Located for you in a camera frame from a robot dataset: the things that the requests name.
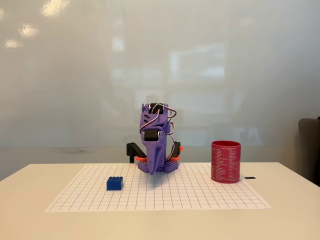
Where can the white grid paper mat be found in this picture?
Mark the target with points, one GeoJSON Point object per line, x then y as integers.
{"type": "Point", "coordinates": [160, 195]}

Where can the dark brown chair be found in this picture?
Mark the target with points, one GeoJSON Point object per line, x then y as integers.
{"type": "Point", "coordinates": [310, 150]}

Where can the blue toy brick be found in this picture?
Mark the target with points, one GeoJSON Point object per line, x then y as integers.
{"type": "Point", "coordinates": [114, 183]}

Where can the purple robot arm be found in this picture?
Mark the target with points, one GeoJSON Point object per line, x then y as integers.
{"type": "Point", "coordinates": [152, 117]}

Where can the small flat black piece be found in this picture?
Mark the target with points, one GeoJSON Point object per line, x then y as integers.
{"type": "Point", "coordinates": [250, 177]}

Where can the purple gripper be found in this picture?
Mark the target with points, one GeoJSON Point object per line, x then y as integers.
{"type": "Point", "coordinates": [153, 151]}

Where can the black clamp with orange knob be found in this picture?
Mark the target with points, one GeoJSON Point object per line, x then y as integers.
{"type": "Point", "coordinates": [177, 150]}

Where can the red cup with white print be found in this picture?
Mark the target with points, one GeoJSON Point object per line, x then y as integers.
{"type": "Point", "coordinates": [225, 162]}

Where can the black clamp with orange foot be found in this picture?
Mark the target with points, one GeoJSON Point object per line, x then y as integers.
{"type": "Point", "coordinates": [132, 148]}

